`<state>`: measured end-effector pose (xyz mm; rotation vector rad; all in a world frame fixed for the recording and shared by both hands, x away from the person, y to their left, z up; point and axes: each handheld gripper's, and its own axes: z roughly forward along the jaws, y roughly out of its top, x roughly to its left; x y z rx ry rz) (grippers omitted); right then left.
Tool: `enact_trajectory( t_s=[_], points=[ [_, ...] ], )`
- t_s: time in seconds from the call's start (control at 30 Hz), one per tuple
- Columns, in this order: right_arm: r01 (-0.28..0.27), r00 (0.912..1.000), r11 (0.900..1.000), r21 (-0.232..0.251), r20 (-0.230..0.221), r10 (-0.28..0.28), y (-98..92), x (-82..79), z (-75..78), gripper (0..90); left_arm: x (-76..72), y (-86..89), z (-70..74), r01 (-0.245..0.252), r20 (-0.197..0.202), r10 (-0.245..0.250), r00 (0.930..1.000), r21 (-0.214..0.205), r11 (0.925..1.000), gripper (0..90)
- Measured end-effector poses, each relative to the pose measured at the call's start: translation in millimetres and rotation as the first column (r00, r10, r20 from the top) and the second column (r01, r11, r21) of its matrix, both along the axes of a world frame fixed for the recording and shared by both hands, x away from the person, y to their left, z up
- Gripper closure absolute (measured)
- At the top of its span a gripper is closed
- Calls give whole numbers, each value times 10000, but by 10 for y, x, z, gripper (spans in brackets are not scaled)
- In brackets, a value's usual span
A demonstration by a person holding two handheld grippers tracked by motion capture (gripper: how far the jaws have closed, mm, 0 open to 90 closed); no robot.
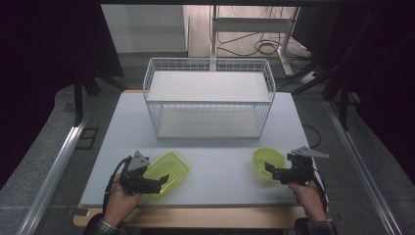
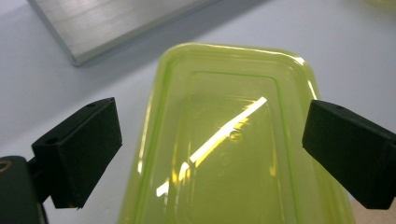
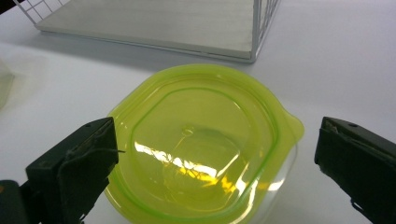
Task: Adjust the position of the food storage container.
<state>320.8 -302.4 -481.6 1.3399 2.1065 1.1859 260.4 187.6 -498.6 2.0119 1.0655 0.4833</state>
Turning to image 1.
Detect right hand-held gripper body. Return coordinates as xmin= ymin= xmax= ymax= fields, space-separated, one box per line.
xmin=276 ymin=145 xmax=331 ymax=187

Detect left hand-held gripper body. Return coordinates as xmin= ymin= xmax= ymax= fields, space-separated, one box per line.
xmin=118 ymin=150 xmax=161 ymax=196

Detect yellow-green plastic lid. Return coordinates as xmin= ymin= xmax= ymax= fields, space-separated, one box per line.
xmin=142 ymin=151 xmax=192 ymax=198

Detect yellow-green plastic container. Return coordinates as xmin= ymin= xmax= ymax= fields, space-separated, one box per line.
xmin=253 ymin=146 xmax=288 ymax=177

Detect person's left hand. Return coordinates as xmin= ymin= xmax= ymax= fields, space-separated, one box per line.
xmin=103 ymin=180 xmax=143 ymax=228

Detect person's right hand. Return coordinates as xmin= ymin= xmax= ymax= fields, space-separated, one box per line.
xmin=287 ymin=180 xmax=329 ymax=223

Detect black metal stand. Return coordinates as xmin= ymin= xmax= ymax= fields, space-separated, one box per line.
xmin=72 ymin=76 xmax=101 ymax=127
xmin=337 ymin=79 xmax=352 ymax=132

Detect dark curtain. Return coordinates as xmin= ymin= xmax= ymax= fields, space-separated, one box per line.
xmin=321 ymin=4 xmax=415 ymax=185
xmin=0 ymin=0 xmax=125 ymax=191

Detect white cabinet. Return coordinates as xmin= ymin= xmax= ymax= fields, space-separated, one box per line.
xmin=100 ymin=3 xmax=190 ymax=60

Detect left hand-held gripper black cable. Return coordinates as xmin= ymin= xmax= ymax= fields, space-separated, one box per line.
xmin=102 ymin=156 xmax=133 ymax=213

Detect hand-held gripper black cable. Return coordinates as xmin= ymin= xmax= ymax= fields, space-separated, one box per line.
xmin=311 ymin=169 xmax=329 ymax=213
xmin=102 ymin=156 xmax=133 ymax=213

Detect right hand-held gripper black cable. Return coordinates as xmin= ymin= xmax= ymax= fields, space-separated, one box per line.
xmin=311 ymin=169 xmax=329 ymax=213

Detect thin black cable loop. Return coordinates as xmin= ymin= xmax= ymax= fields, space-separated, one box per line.
xmin=301 ymin=123 xmax=323 ymax=150

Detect aluminium rail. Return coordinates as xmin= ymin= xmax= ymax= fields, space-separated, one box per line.
xmin=16 ymin=109 xmax=94 ymax=235
xmin=322 ymin=99 xmax=404 ymax=235

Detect white wire two-tier rack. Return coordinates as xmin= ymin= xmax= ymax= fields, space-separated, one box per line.
xmin=142 ymin=57 xmax=277 ymax=141

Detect black floor cables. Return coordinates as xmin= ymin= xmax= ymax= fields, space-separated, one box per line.
xmin=215 ymin=5 xmax=312 ymax=61

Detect white metal desk frame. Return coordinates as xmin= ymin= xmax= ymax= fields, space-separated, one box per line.
xmin=209 ymin=4 xmax=301 ymax=77

